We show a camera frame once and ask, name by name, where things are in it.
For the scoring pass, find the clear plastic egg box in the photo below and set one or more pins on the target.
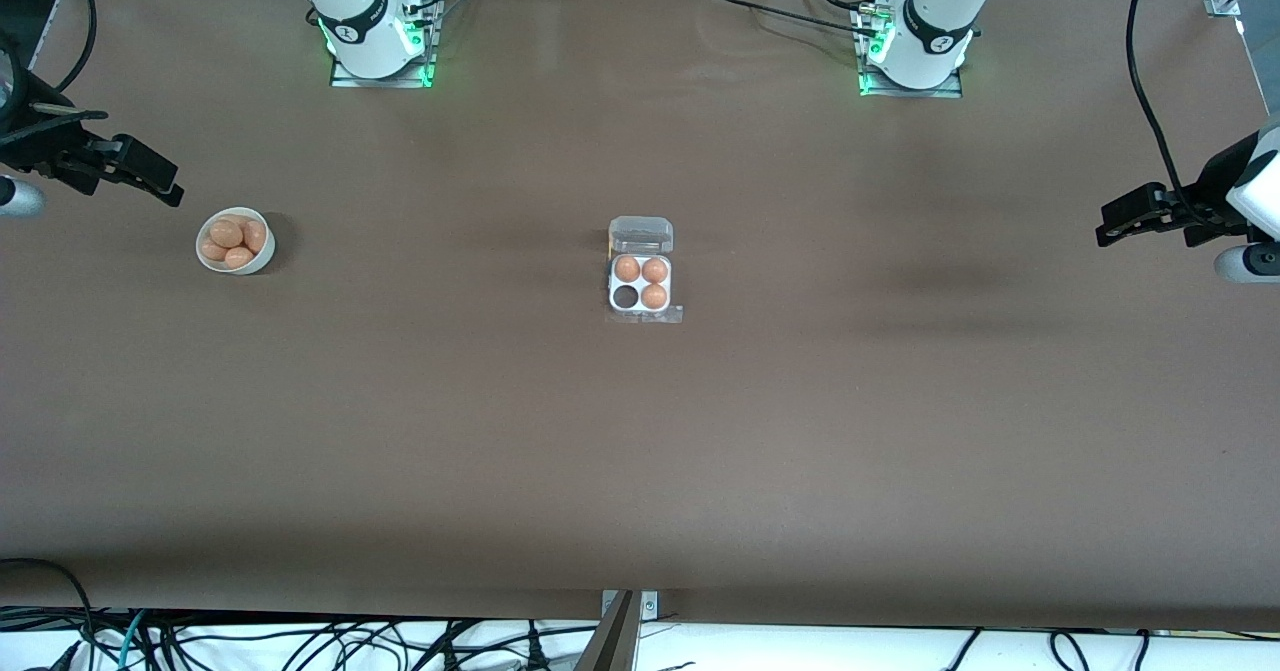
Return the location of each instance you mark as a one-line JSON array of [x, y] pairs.
[[640, 236]]

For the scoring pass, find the dark diagonal support bar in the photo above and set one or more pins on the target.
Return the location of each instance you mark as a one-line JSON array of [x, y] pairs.
[[612, 641]]

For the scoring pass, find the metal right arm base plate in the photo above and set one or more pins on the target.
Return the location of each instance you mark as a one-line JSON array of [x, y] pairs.
[[345, 79]]

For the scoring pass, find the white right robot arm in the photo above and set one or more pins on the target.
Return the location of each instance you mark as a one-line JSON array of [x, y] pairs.
[[365, 21]]

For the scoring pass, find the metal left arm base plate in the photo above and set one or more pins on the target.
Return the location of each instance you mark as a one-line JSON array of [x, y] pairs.
[[950, 91]]

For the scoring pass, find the metal table edge bracket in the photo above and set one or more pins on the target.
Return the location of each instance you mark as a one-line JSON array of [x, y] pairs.
[[650, 606]]

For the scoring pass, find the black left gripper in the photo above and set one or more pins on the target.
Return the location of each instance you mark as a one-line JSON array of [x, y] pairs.
[[1208, 198]]

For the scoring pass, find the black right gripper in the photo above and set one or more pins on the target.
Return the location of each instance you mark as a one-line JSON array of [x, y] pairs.
[[40, 147]]

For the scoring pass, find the white round bowl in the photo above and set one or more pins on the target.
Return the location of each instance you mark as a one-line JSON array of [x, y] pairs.
[[262, 259]]

